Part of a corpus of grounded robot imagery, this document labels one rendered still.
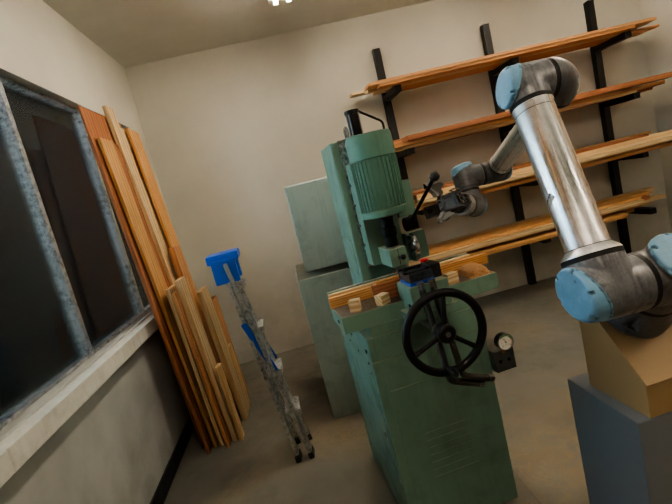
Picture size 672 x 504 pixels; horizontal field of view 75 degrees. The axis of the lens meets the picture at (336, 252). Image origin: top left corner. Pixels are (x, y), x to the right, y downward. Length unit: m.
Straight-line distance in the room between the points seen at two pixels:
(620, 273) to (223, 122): 3.37
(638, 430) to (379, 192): 1.04
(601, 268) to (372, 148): 0.82
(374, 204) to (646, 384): 0.96
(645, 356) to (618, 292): 0.29
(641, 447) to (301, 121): 3.33
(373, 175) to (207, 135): 2.60
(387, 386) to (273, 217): 2.57
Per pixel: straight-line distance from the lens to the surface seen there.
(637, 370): 1.47
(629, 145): 4.55
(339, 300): 1.69
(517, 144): 1.73
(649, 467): 1.57
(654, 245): 1.35
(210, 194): 4.01
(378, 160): 1.62
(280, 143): 3.99
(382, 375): 1.64
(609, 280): 1.25
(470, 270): 1.72
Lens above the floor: 1.34
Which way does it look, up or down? 8 degrees down
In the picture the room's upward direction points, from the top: 14 degrees counter-clockwise
